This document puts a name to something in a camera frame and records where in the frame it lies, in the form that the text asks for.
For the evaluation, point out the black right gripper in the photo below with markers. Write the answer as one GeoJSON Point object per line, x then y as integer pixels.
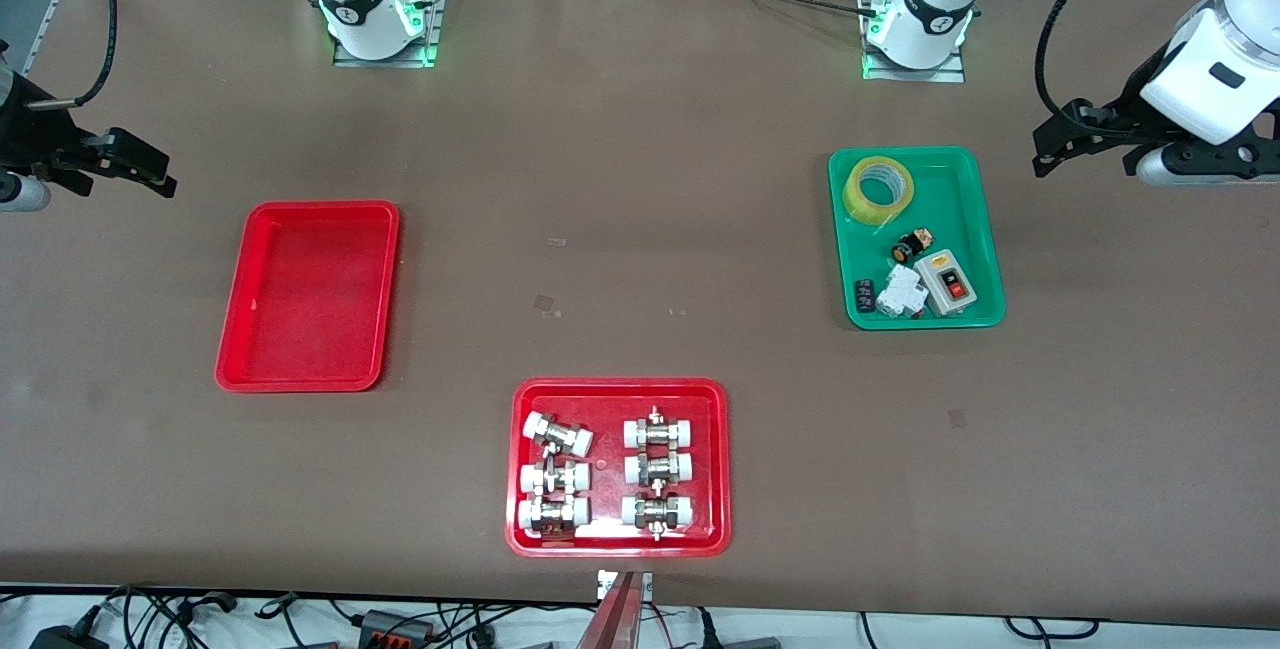
{"type": "Point", "coordinates": [30, 136]}

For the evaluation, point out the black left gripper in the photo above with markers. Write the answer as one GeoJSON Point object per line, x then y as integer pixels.
{"type": "Point", "coordinates": [1128, 113]}

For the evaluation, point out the yellow packing tape roll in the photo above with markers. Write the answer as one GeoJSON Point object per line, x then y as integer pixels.
{"type": "Point", "coordinates": [863, 204]}

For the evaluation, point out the green plastic tray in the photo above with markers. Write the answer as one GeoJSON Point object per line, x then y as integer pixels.
{"type": "Point", "coordinates": [950, 189]}

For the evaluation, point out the empty red plastic tray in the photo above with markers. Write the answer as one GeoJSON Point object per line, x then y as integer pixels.
{"type": "Point", "coordinates": [320, 299]}

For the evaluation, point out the brown square tape patch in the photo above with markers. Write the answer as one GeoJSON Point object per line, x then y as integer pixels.
{"type": "Point", "coordinates": [546, 305]}

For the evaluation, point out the red tray holding fittings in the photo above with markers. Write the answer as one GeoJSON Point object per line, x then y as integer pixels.
{"type": "Point", "coordinates": [610, 404]}

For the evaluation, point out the black round buzzer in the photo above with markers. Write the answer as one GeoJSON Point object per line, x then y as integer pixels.
{"type": "Point", "coordinates": [908, 247]}

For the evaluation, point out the white circuit breaker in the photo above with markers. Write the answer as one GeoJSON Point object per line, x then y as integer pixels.
{"type": "Point", "coordinates": [900, 291]}

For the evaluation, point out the small black terminal block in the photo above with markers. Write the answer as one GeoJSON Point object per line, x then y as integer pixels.
{"type": "Point", "coordinates": [865, 295]}

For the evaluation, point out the black power adapter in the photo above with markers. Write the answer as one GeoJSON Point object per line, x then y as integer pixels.
{"type": "Point", "coordinates": [65, 637]}

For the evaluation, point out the metal pipe fitting white caps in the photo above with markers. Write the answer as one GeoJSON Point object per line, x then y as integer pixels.
{"type": "Point", "coordinates": [558, 434]}
{"type": "Point", "coordinates": [555, 477]}
{"type": "Point", "coordinates": [657, 512]}
{"type": "Point", "coordinates": [660, 431]}
{"type": "Point", "coordinates": [553, 514]}
{"type": "Point", "coordinates": [658, 469]}

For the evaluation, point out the black connector box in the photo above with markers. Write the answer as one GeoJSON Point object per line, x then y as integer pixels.
{"type": "Point", "coordinates": [395, 626]}

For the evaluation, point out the red metal bar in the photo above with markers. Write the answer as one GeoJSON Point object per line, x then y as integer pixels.
{"type": "Point", "coordinates": [615, 624]}

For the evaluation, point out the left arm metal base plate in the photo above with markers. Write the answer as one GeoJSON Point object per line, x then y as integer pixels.
{"type": "Point", "coordinates": [945, 74]}

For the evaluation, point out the grey switch box red button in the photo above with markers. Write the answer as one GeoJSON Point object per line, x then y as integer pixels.
{"type": "Point", "coordinates": [945, 281]}

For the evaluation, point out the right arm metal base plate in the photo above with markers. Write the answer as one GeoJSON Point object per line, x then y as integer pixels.
{"type": "Point", "coordinates": [432, 19]}

